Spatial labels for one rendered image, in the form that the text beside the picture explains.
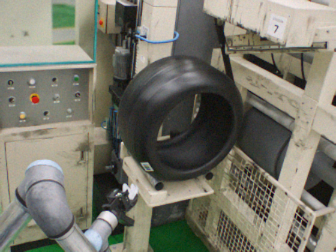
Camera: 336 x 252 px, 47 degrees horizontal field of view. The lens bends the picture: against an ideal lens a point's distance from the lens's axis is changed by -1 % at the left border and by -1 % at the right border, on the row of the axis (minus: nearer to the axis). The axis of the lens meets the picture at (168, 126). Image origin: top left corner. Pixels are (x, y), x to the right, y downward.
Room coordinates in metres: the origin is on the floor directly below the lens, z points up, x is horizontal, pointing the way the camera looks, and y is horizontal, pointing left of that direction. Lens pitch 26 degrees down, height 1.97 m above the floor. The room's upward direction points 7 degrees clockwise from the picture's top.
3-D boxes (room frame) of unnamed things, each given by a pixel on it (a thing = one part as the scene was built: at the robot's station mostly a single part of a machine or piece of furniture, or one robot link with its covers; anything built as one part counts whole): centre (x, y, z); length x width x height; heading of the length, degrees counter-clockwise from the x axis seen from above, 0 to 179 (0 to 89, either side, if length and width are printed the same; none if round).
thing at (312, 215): (1.69, -0.43, 0.65); 0.90 x 0.02 x 0.70; 30
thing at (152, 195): (1.65, 0.09, 0.83); 0.36 x 0.09 x 0.06; 30
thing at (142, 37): (1.93, 0.12, 1.50); 0.19 x 0.19 x 0.06; 30
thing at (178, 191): (1.72, -0.03, 0.80); 0.37 x 0.36 x 0.02; 120
